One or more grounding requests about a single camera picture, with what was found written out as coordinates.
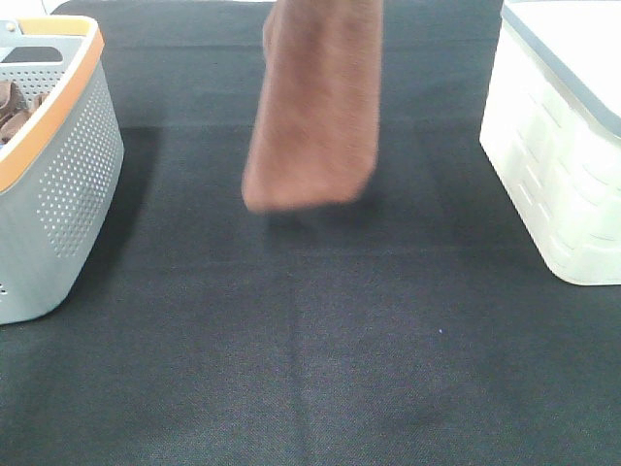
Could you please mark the brown towel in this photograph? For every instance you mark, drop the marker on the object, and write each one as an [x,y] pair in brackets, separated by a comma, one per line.
[315,137]

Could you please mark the black table cloth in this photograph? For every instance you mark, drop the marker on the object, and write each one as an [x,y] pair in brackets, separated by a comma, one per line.
[418,326]

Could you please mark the grey perforated laundry basket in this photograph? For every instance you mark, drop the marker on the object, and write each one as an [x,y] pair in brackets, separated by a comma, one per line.
[60,170]

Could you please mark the white plastic storage basket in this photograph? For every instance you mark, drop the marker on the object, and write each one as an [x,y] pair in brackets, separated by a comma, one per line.
[551,130]

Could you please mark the brown towels in basket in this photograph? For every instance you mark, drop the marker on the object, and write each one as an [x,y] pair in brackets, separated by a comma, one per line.
[13,117]

